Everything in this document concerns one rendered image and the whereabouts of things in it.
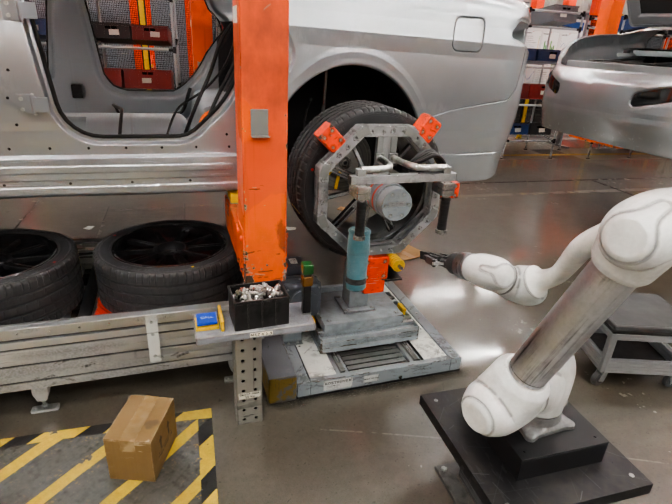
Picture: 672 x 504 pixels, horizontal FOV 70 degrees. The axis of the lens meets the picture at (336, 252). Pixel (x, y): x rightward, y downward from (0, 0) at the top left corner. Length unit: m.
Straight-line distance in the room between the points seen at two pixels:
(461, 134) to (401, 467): 1.63
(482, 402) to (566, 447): 0.37
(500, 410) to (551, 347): 0.22
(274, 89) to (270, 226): 0.49
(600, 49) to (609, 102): 1.39
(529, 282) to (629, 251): 0.60
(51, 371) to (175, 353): 0.45
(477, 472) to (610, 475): 0.39
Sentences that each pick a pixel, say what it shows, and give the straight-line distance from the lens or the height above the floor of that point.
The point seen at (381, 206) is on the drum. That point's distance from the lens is 1.83.
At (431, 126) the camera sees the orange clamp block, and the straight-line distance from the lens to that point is 2.01.
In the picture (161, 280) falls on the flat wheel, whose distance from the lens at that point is 2.09.
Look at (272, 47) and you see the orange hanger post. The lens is 1.71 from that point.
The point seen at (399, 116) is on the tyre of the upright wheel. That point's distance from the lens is 2.03.
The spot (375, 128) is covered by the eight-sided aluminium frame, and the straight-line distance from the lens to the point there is 1.90.
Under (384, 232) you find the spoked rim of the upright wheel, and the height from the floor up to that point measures 0.63.
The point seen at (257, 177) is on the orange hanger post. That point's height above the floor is 0.95.
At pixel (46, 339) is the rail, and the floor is 0.33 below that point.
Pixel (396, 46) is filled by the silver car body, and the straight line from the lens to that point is 2.42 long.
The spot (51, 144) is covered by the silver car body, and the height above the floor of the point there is 0.96.
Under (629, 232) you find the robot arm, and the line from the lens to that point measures 1.01.
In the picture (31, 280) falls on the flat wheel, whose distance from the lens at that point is 2.22.
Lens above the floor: 1.41
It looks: 24 degrees down
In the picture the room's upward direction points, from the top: 3 degrees clockwise
